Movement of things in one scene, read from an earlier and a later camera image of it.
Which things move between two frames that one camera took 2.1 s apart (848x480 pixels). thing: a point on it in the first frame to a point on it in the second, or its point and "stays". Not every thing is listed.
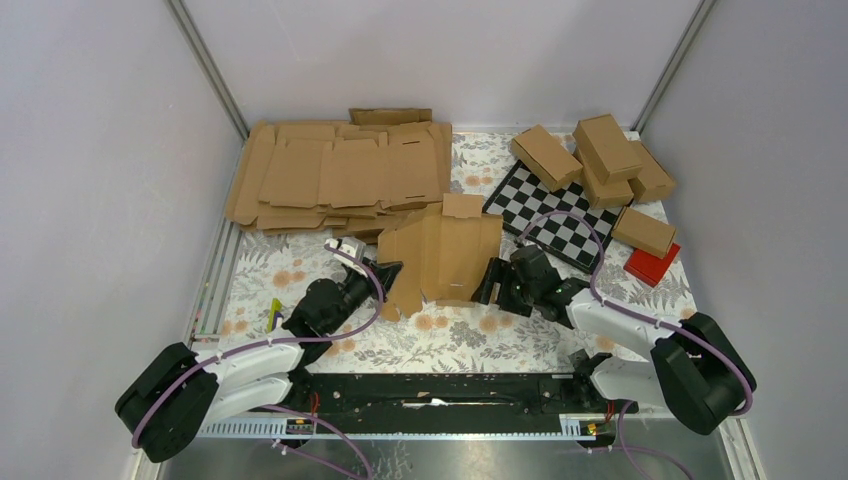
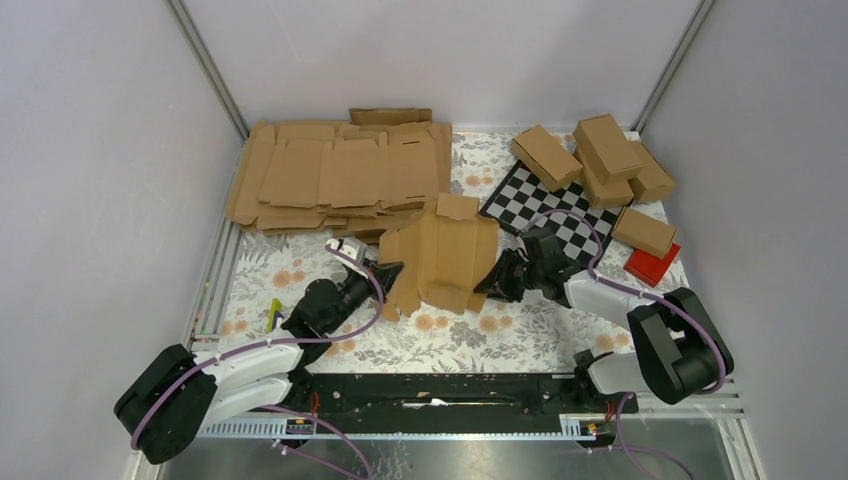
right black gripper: [500, 271] to [497, 281]
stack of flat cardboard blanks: [350, 177] stays
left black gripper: [387, 271] stays
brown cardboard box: [446, 250] stays
